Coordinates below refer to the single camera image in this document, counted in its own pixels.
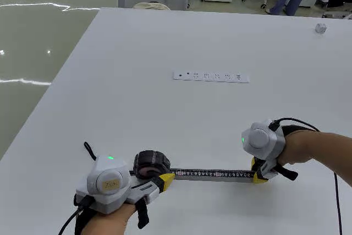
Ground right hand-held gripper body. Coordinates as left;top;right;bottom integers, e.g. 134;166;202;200
241;119;286;161

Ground person's right forearm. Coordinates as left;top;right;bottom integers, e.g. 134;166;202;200
307;131;352;187

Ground black tape measure with blade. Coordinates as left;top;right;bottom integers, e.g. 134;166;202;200
133;150;256;183

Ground beige coiled object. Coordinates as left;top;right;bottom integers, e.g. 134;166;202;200
133;1;172;11

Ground person's left hand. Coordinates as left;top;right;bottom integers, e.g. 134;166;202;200
74;198;151;235

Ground small crumpled white object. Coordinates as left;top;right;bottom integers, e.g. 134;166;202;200
314;23;328;35

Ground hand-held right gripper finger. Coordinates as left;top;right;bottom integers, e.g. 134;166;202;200
250;156;262;176
252;159;279;185

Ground black strap loop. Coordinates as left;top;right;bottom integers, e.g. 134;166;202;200
83;141;97;161

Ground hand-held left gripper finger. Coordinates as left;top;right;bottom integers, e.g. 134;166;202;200
128;172;176;206

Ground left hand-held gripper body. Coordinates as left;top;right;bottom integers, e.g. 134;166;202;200
75;155;133;215

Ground white built-in power strip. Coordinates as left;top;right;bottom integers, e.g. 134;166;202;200
172;70;251;84

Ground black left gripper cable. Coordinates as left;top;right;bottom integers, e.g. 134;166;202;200
57;195;93;235

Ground person's right hand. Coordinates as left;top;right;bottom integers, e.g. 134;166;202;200
276;125;313;182

